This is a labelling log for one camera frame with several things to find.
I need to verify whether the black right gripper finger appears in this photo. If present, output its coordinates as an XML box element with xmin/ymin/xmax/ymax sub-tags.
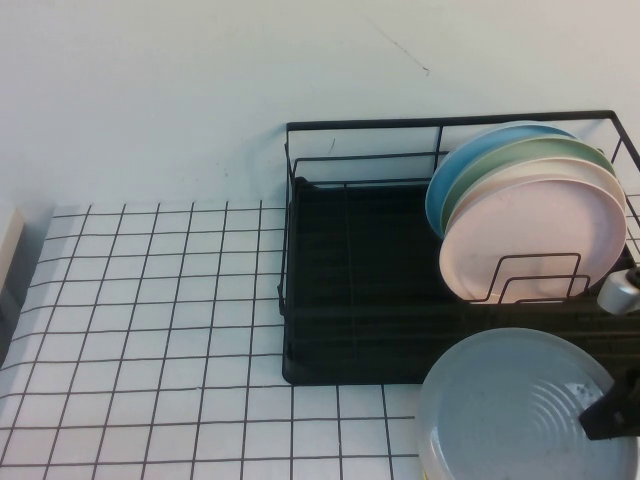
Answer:
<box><xmin>579</xmin><ymin>368</ymin><xmax>640</xmax><ymax>442</ymax></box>

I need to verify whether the grey plate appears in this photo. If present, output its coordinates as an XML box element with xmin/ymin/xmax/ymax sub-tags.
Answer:
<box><xmin>417</xmin><ymin>327</ymin><xmax>640</xmax><ymax>480</ymax></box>

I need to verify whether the pink plate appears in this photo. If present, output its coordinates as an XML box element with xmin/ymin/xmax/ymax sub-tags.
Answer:
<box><xmin>438</xmin><ymin>172</ymin><xmax>629</xmax><ymax>305</ymax></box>

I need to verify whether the cream plate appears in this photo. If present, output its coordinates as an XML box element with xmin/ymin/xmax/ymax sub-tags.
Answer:
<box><xmin>452</xmin><ymin>157</ymin><xmax>626</xmax><ymax>214</ymax></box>

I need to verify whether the green plate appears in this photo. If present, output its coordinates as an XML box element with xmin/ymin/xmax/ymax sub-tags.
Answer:
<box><xmin>442</xmin><ymin>135</ymin><xmax>616</xmax><ymax>226</ymax></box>

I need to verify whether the blue plate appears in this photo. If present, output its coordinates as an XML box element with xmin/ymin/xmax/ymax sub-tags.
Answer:
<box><xmin>424</xmin><ymin>122</ymin><xmax>581</xmax><ymax>240</ymax></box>

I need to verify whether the black drip tray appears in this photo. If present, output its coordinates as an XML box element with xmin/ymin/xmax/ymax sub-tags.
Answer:
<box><xmin>281</xmin><ymin>176</ymin><xmax>640</xmax><ymax>385</ymax></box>

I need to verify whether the white checked table cloth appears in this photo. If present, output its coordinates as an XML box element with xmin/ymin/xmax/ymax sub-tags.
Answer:
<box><xmin>0</xmin><ymin>199</ymin><xmax>640</xmax><ymax>480</ymax></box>

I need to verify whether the beige block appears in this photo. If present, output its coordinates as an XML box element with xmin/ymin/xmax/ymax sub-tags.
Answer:
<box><xmin>0</xmin><ymin>202</ymin><xmax>26</xmax><ymax>301</ymax></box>

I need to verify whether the black wire dish rack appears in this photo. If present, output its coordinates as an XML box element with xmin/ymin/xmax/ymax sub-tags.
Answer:
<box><xmin>278</xmin><ymin>109</ymin><xmax>640</xmax><ymax>385</ymax></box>

